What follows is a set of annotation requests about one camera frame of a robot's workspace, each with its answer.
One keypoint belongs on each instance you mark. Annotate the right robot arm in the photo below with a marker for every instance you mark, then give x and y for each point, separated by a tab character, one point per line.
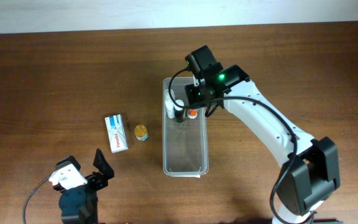
309	168

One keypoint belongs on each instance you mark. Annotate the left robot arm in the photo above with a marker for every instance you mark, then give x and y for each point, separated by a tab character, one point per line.
79	201

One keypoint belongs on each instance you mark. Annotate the small gold-lid jar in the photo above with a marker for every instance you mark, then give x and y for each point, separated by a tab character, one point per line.
141	132

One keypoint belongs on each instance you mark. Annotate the dark bottle white cap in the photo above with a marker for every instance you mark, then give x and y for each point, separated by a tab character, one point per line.
179	111

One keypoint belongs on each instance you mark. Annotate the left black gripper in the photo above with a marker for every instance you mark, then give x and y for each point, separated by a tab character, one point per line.
92	180

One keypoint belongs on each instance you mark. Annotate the orange tube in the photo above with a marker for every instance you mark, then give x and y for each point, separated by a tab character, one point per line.
192	113

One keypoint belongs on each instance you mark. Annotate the clear plastic container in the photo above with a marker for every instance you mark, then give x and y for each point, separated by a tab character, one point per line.
185	145

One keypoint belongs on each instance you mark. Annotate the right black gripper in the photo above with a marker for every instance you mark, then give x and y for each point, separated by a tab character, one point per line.
194	97

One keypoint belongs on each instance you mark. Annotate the white Panadol box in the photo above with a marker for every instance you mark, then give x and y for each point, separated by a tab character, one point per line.
116	133

